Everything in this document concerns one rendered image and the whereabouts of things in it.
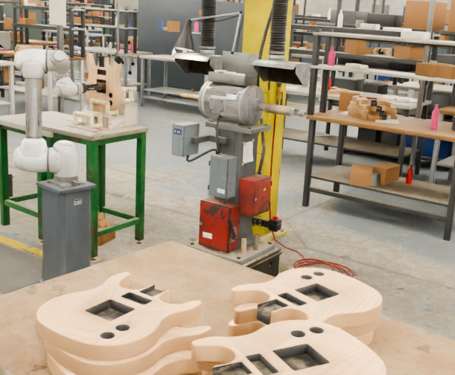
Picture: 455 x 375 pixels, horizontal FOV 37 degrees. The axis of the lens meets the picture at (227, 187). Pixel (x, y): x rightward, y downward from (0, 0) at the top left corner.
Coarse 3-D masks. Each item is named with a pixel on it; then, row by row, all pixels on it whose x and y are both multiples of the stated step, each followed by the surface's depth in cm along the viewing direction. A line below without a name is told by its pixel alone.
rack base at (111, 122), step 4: (100, 112) 512; (104, 112) 513; (104, 116) 497; (108, 116) 498; (112, 116) 499; (120, 116) 503; (88, 120) 508; (96, 120) 502; (104, 120) 497; (108, 120) 495; (112, 120) 498; (116, 120) 501; (120, 120) 504; (104, 124) 498; (108, 124) 496; (112, 124) 499; (116, 124) 502; (120, 124) 505; (112, 128) 500; (116, 128) 503
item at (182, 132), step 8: (176, 128) 425; (184, 128) 422; (192, 128) 429; (176, 136) 426; (184, 136) 424; (192, 136) 430; (176, 144) 428; (184, 144) 425; (192, 144) 432; (176, 152) 429; (184, 152) 427; (192, 152) 434; (208, 152) 435; (216, 152) 434; (192, 160) 438
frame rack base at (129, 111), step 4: (124, 104) 505; (128, 104) 508; (132, 104) 511; (136, 104) 515; (120, 108) 508; (124, 108) 505; (128, 108) 509; (132, 108) 512; (136, 108) 516; (120, 112) 509; (124, 112) 506; (128, 112) 510; (132, 112) 513; (136, 112) 517; (124, 116) 507; (128, 116) 510; (132, 116) 514; (136, 116) 518; (124, 120) 508; (128, 120) 511; (132, 120) 514; (136, 120) 518; (124, 124) 509; (128, 124) 512; (132, 124) 515; (136, 124) 519
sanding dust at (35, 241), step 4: (28, 240) 529; (32, 240) 529; (36, 240) 530; (40, 240) 530; (132, 240) 541; (136, 240) 542; (144, 240) 543; (148, 240) 543; (32, 244) 521; (36, 244) 522; (40, 244) 522; (132, 244) 533; (136, 244) 533; (140, 244) 534; (144, 244) 535; (100, 256) 505; (96, 260) 495; (100, 260) 496; (104, 260) 497; (92, 264) 489
